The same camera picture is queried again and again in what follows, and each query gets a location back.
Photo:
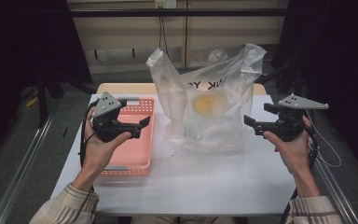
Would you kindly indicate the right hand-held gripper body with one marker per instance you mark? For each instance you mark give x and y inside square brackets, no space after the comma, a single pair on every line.
[290,124]

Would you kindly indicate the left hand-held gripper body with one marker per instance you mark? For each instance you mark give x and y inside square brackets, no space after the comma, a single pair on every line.
[105,107]

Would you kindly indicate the pink plastic basket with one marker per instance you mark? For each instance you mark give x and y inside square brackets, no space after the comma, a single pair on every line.
[136,149]

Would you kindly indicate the clear plastic bag yellow face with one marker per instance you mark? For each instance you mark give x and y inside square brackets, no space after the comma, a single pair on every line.
[211,124]

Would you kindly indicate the person's right hand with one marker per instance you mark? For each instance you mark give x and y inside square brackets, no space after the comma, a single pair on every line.
[295,154]

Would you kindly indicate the person's left hand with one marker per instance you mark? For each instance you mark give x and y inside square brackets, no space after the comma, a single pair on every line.
[98,154]

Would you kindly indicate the small black stick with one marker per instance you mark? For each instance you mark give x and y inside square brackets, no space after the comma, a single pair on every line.
[65,132]

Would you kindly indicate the black metal stand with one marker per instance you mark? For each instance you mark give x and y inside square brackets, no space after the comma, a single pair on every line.
[43,99]

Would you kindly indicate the yellow floor tape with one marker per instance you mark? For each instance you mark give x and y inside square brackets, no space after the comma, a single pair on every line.
[32,102]

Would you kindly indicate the black horizontal bar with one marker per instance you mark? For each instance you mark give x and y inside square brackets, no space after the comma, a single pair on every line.
[121,12]

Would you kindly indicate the black curtain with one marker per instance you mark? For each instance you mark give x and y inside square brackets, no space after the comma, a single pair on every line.
[24,40]
[338,46]

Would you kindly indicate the aluminium floor rail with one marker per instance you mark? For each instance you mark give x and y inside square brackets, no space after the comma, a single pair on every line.
[335,189]
[21,168]

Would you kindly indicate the white wall socket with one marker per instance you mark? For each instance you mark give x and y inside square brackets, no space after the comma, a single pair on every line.
[165,3]

